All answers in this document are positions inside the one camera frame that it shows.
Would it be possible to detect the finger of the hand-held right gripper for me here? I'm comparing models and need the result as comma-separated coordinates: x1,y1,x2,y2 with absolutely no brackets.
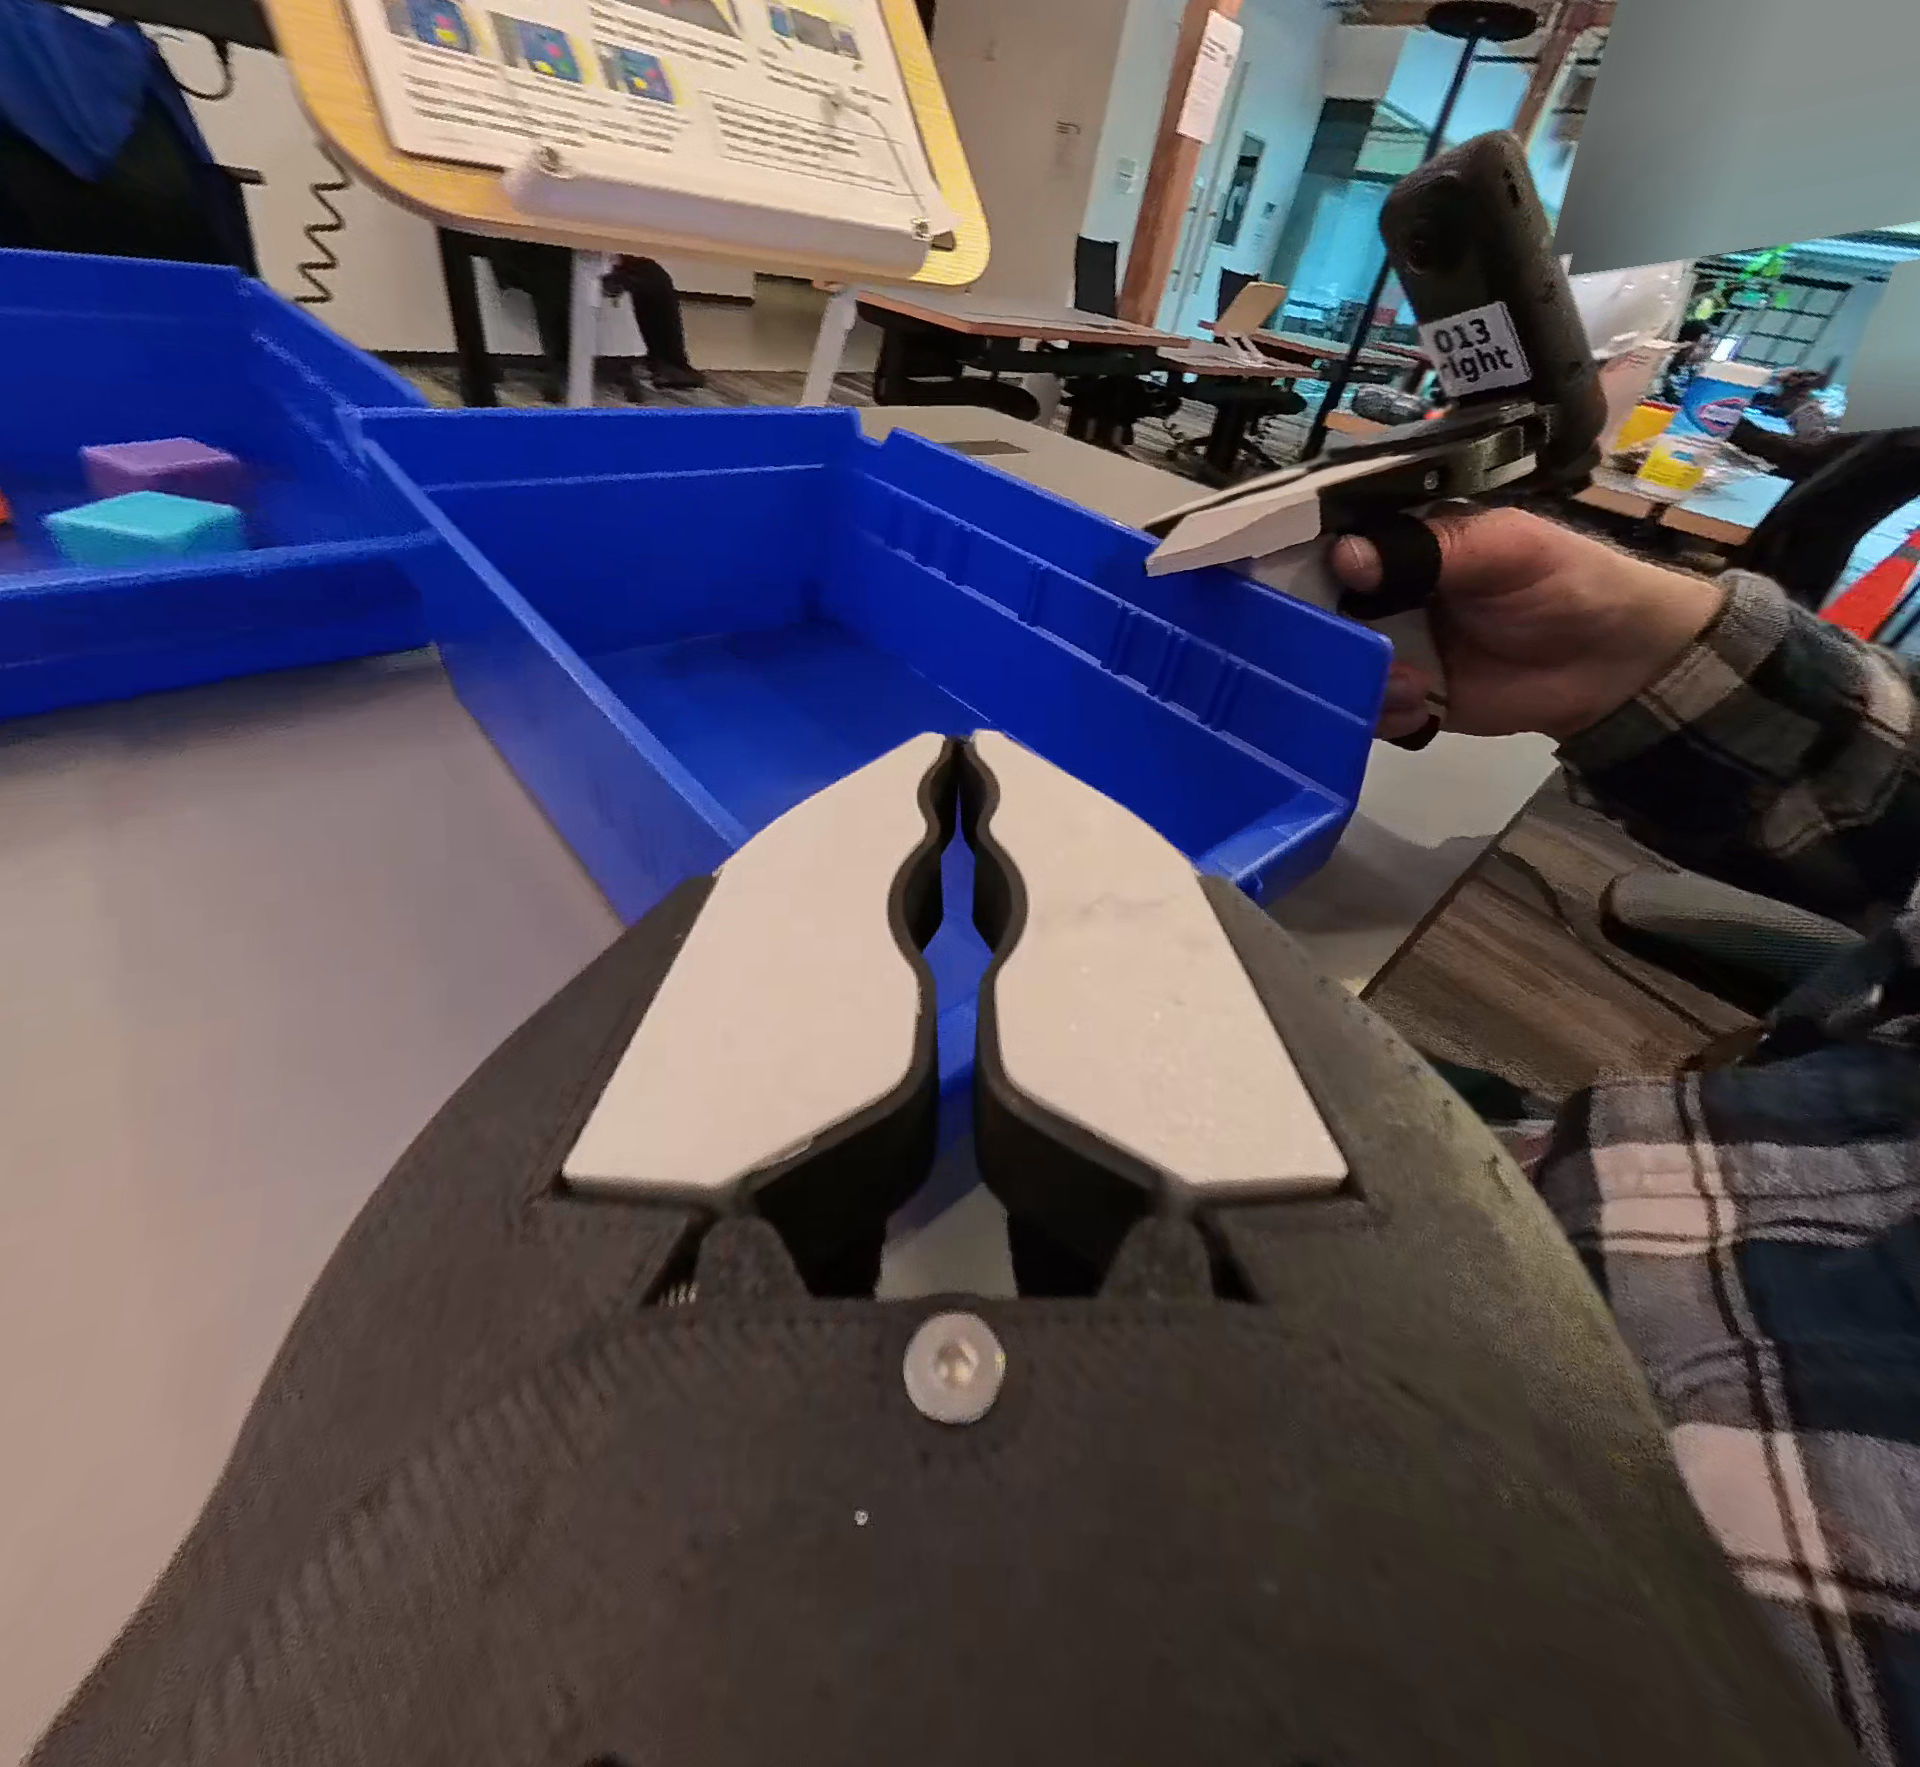
1141,493,1339,580
1146,444,1441,539

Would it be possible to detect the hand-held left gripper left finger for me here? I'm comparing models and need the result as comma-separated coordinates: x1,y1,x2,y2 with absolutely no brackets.
562,732,956,1301

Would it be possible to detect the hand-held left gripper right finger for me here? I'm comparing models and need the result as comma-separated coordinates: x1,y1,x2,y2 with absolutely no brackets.
955,729,1352,1301

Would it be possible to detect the blue plastic bin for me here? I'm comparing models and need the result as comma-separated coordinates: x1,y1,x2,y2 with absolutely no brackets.
344,404,1395,1198
0,248,451,725

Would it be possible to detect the person's right forearm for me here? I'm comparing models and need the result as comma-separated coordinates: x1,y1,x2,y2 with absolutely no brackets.
1552,568,1920,922

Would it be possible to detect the grey desk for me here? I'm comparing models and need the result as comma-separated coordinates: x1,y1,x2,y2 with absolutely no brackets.
0,401,1561,1767

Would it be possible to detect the person's right hand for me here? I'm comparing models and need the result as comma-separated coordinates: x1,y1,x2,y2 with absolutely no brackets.
1331,505,1723,745

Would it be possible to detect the wipes canister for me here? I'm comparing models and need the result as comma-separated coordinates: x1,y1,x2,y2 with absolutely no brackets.
1634,365,1773,502

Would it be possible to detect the white paper sign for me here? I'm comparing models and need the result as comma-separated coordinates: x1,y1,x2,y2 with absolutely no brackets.
1177,8,1248,142

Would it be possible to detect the grey chair armrest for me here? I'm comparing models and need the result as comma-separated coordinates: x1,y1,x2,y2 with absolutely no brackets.
1596,867,1864,1008

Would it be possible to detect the white paper holder ledge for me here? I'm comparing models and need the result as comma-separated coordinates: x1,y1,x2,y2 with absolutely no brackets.
503,154,960,248

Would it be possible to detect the plaid shirt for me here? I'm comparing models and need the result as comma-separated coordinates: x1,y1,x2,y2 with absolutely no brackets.
1501,1032,1920,1767

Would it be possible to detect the teal cube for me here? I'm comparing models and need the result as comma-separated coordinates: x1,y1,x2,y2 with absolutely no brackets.
42,493,248,566

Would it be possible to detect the purple cube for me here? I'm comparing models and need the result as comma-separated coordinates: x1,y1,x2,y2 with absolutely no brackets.
79,435,243,505

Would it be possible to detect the wooden instruction board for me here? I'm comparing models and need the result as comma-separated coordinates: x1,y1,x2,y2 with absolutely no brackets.
218,0,991,292

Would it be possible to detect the blue jacket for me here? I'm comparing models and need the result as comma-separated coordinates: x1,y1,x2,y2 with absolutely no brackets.
0,0,260,278

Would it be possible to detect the black coiled cable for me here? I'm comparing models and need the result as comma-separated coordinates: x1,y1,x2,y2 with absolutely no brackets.
290,138,356,308

